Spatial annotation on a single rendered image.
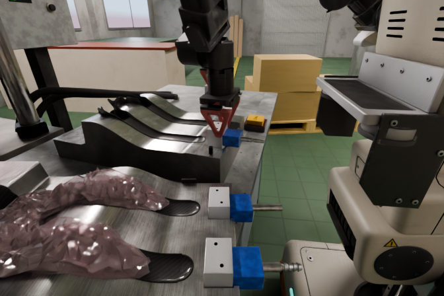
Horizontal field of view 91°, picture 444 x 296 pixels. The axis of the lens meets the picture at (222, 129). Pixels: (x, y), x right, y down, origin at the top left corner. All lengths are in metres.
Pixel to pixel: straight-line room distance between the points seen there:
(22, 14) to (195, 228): 1.04
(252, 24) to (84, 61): 7.19
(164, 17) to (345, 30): 7.05
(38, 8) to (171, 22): 8.96
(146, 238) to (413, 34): 0.54
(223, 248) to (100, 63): 3.22
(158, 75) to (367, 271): 2.84
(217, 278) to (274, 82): 2.23
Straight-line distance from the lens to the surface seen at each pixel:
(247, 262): 0.34
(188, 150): 0.52
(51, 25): 1.26
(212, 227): 0.39
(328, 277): 1.09
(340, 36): 10.22
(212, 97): 0.46
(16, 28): 1.18
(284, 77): 2.45
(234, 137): 0.50
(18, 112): 1.04
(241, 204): 0.41
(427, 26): 0.49
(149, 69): 3.10
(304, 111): 2.67
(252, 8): 9.60
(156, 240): 0.39
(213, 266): 0.32
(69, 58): 3.66
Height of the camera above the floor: 1.15
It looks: 25 degrees down
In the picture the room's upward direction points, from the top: straight up
